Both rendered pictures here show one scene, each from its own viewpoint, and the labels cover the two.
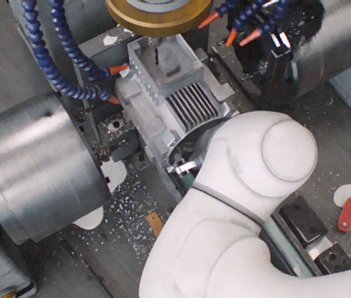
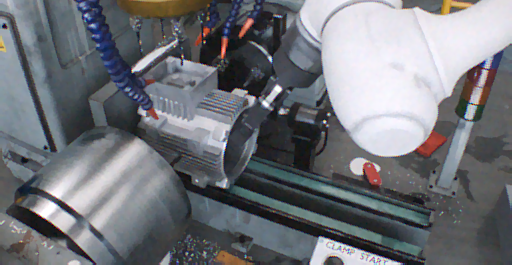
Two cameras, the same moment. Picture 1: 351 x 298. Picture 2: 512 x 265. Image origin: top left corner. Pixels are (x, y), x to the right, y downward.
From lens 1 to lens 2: 54 cm
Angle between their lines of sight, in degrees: 33
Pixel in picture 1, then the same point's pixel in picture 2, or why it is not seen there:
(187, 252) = (382, 33)
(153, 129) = (199, 136)
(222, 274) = (429, 24)
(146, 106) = (178, 127)
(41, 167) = (117, 181)
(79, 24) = (83, 94)
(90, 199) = (177, 210)
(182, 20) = not seen: outside the picture
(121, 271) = not seen: outside the picture
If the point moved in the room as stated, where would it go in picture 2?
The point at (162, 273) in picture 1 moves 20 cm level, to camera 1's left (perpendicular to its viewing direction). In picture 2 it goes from (372, 66) to (183, 139)
